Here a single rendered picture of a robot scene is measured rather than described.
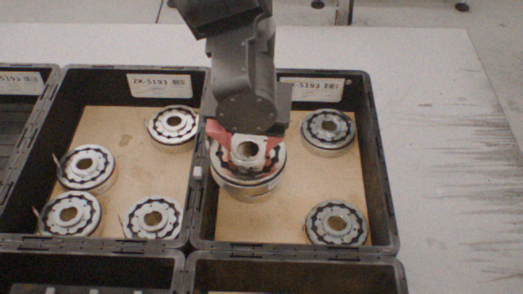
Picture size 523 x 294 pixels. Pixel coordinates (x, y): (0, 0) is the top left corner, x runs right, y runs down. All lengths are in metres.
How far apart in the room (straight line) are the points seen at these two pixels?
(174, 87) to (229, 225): 0.31
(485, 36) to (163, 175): 2.27
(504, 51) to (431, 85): 1.52
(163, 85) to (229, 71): 0.56
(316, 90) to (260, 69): 0.52
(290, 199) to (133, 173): 0.29
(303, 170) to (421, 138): 0.38
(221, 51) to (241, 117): 0.06
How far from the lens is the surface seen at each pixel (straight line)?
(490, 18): 3.05
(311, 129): 0.92
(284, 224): 0.82
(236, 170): 0.62
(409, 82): 1.32
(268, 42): 0.48
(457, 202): 1.08
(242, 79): 0.41
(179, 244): 0.69
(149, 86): 0.98
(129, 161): 0.93
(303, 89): 0.95
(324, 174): 0.89
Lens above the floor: 1.52
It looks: 50 degrees down
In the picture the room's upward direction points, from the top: straight up
